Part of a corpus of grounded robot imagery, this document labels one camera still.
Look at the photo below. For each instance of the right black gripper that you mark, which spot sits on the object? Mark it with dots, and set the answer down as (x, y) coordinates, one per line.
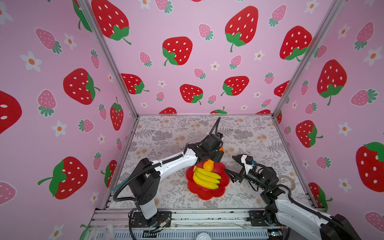
(238, 176)

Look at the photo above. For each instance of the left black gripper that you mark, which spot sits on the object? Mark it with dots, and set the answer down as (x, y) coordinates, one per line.
(218, 157)

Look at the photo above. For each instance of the yellow fake pear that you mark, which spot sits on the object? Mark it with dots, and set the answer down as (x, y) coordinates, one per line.
(209, 165)

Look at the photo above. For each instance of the yellow fake banana bunch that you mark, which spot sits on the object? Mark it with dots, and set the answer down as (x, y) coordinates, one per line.
(208, 180)

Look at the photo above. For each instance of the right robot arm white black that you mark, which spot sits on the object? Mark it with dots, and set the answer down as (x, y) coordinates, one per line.
(283, 209)

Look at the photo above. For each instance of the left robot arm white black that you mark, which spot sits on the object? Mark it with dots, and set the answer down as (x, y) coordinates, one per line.
(142, 185)

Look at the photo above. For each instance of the red flower-shaped fruit bowl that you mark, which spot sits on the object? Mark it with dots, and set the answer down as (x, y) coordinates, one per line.
(203, 193)

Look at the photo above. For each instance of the clear tape roll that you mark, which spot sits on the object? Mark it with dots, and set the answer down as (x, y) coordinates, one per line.
(288, 181)

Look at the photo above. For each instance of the white round lamp bottom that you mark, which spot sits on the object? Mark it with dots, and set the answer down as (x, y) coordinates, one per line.
(203, 236)

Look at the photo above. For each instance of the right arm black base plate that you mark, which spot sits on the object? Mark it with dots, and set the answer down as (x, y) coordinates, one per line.
(261, 219)

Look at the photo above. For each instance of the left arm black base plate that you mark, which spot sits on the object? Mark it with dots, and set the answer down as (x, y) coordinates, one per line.
(160, 219)

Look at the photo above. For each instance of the aluminium rail base frame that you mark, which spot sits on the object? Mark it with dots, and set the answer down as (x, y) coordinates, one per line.
(186, 224)

